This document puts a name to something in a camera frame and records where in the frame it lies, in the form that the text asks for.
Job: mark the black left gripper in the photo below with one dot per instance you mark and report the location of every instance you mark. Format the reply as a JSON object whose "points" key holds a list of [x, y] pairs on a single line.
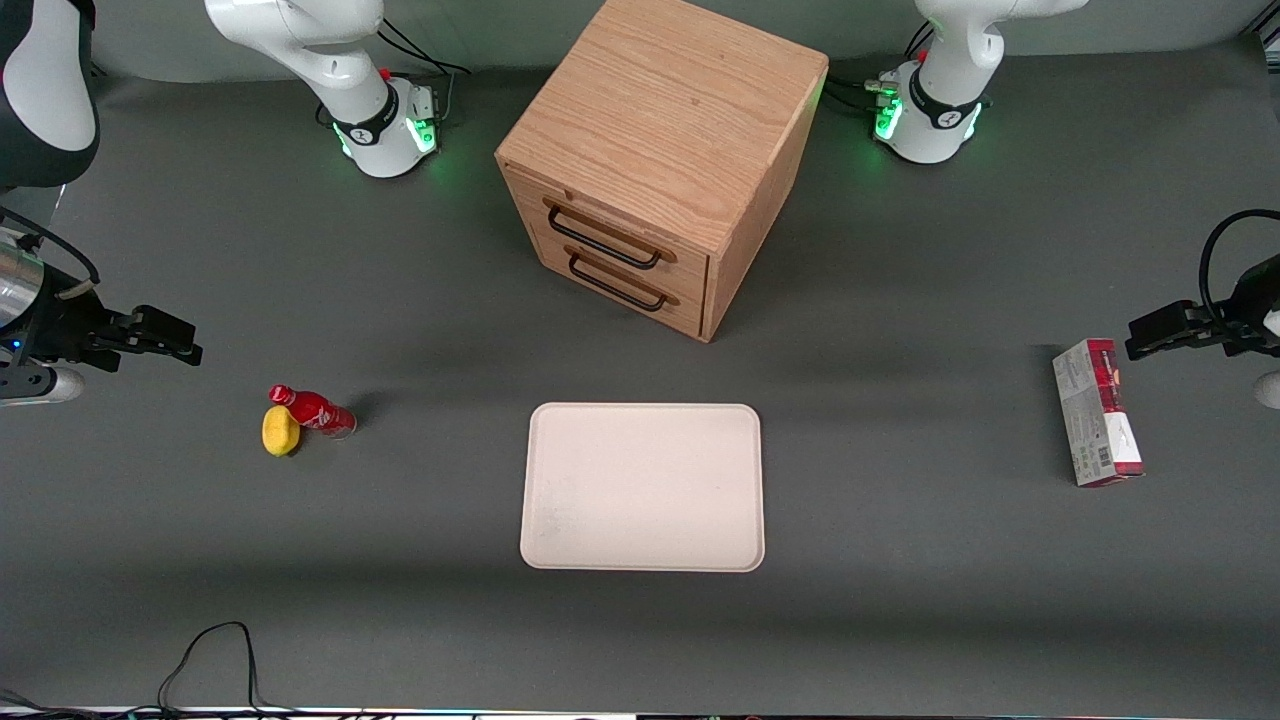
{"points": [[1243, 322]]}

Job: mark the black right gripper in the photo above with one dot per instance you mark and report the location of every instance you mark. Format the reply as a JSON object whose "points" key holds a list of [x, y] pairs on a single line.
{"points": [[62, 327]]}

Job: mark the red coke bottle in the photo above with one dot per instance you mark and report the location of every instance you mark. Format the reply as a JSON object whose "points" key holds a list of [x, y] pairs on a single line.
{"points": [[318, 411]]}

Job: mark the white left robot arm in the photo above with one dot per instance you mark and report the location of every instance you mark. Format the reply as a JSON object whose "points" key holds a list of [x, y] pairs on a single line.
{"points": [[935, 105]]}

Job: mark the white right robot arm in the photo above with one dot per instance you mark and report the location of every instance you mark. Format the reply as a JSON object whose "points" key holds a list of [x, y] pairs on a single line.
{"points": [[372, 128]]}

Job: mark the beige plastic tray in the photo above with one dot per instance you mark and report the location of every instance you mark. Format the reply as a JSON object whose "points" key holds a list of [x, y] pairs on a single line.
{"points": [[642, 487]]}

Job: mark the red and grey carton box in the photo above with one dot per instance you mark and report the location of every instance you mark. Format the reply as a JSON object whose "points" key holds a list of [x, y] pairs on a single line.
{"points": [[1095, 415]]}

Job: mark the yellow lemon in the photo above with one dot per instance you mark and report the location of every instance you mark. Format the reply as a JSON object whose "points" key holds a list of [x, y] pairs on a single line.
{"points": [[281, 432]]}

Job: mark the wooden drawer cabinet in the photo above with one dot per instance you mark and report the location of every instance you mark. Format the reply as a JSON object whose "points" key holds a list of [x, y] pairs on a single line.
{"points": [[660, 110]]}

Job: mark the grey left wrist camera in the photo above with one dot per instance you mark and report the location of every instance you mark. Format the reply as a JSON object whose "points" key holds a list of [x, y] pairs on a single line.
{"points": [[1270, 390]]}

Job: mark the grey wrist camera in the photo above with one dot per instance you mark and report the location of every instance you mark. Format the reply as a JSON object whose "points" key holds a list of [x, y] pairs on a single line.
{"points": [[1270, 390], [40, 386]]}

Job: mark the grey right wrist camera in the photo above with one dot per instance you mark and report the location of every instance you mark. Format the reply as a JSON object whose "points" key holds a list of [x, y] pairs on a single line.
{"points": [[40, 386]]}

